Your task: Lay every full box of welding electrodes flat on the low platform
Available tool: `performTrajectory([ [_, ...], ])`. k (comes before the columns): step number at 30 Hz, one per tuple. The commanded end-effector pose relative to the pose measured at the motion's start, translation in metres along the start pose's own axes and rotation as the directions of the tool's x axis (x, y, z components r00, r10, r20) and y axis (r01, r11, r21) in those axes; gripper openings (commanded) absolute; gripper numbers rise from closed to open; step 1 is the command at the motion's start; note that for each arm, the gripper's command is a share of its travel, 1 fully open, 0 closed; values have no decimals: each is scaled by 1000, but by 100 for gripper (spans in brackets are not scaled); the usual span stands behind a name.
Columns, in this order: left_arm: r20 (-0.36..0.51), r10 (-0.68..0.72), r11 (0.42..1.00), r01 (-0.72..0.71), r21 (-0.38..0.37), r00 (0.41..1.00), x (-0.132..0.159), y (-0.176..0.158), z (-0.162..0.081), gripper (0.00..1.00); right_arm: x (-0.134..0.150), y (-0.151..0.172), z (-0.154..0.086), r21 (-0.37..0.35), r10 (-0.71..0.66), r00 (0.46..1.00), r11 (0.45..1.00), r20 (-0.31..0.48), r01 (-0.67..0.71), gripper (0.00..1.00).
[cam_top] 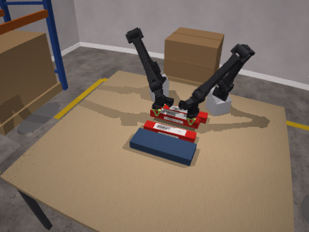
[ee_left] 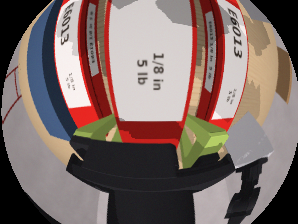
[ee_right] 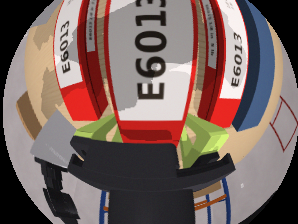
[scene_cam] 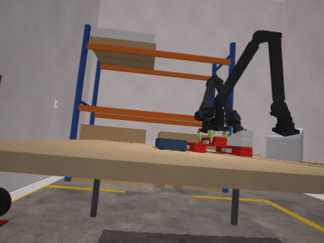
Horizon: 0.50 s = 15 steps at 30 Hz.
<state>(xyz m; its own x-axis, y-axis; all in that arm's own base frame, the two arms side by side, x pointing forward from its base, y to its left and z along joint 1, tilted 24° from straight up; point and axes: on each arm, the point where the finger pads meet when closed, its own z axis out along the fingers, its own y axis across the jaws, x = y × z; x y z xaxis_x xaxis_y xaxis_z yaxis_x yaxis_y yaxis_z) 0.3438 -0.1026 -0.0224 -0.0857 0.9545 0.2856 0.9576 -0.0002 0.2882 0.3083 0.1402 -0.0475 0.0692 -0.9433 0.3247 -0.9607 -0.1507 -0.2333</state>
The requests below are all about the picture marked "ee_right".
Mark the white box with red edges labelled e6013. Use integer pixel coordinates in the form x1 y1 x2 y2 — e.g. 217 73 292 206
53 0 108 121

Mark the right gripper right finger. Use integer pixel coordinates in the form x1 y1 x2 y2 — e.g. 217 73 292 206
179 113 229 168

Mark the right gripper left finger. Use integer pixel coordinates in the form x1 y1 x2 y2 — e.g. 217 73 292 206
73 113 123 142

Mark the white box with red trim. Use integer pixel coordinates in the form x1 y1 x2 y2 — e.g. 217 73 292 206
104 0 198 148

